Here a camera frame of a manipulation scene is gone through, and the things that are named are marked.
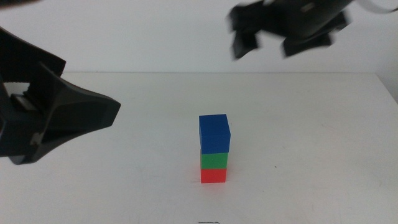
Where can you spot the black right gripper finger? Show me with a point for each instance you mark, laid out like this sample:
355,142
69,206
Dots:
306,45
245,43

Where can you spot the green cube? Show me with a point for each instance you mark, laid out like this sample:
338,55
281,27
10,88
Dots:
214,161

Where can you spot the blue cube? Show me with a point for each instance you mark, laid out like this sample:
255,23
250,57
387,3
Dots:
214,133

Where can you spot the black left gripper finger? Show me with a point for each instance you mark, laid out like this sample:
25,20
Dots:
79,113
21,57

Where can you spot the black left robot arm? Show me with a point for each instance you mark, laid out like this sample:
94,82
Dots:
15,1

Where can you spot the red cube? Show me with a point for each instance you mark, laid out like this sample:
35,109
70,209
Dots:
214,176

